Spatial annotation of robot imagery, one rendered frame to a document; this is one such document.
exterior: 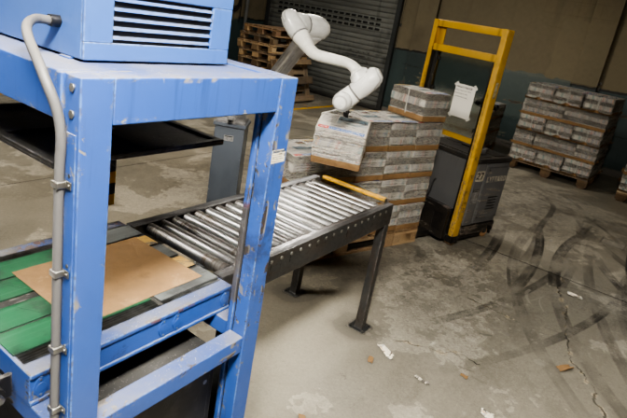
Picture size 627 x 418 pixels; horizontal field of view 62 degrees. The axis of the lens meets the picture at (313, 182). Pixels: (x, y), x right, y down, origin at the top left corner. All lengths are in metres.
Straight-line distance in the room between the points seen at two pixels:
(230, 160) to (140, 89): 2.22
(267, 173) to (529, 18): 8.82
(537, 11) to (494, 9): 0.73
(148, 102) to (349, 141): 1.85
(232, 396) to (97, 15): 1.29
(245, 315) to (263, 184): 0.45
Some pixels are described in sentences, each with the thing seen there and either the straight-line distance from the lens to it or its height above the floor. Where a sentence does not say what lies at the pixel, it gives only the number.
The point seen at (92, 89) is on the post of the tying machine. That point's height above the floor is 1.53.
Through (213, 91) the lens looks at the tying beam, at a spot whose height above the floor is 1.52.
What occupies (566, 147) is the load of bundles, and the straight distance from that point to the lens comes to 8.31.
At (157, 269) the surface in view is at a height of 0.80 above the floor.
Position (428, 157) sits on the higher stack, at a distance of 4.39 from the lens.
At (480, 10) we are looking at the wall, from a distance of 10.36.
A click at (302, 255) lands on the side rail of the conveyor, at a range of 2.29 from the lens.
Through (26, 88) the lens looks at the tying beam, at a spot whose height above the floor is 1.49.
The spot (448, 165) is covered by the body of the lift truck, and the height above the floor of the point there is 0.63.
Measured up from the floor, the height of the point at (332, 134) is 1.11.
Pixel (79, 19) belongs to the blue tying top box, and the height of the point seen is 1.64.
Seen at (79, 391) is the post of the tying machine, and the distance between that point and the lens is 1.41.
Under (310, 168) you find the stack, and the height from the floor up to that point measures 0.74.
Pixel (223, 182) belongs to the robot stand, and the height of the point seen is 0.61.
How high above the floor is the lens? 1.74
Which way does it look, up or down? 18 degrees down
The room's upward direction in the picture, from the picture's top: 10 degrees clockwise
